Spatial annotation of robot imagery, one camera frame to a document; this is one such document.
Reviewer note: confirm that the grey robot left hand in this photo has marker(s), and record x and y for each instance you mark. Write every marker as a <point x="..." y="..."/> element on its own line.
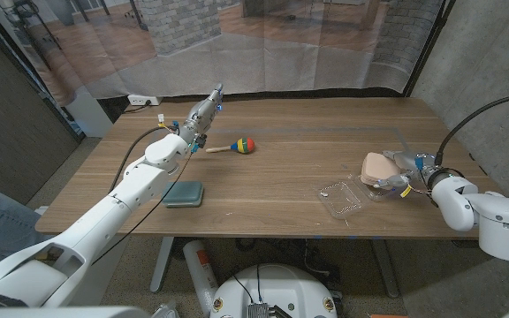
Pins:
<point x="201" y="117"/>

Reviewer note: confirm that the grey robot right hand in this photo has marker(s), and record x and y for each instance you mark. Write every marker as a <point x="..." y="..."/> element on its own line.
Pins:
<point x="418" y="168"/>

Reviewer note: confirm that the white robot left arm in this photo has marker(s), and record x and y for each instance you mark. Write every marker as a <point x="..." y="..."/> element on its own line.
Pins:
<point x="113" y="207"/>

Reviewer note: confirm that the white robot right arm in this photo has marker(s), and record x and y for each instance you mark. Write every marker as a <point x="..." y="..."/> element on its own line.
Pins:
<point x="493" y="216"/>

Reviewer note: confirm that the clear plastic clamshell container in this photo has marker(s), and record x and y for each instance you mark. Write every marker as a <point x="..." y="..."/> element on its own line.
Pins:
<point x="340" y="201"/>

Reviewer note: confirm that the colourful striped wooden maraca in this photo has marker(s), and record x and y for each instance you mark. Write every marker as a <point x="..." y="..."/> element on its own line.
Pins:
<point x="243" y="146"/>

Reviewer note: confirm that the white power strip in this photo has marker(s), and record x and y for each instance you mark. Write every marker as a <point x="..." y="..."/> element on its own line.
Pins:
<point x="142" y="100"/>

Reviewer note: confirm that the printed fabric backdrop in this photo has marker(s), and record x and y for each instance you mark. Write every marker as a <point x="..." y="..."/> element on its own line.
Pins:
<point x="237" y="53"/>

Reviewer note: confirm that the grey table leg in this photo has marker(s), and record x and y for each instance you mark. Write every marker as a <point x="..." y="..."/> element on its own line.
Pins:
<point x="386" y="269"/>
<point x="162" y="265"/>

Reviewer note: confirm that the black backdrop stand pole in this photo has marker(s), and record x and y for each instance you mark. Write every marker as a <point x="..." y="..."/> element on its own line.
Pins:
<point x="427" y="48"/>

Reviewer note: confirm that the white cylinder with orange label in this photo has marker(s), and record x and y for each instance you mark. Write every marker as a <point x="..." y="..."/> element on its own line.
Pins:
<point x="200" y="274"/>

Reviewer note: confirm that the white robot torso base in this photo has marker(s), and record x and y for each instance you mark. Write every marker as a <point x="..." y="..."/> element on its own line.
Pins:
<point x="276" y="287"/>

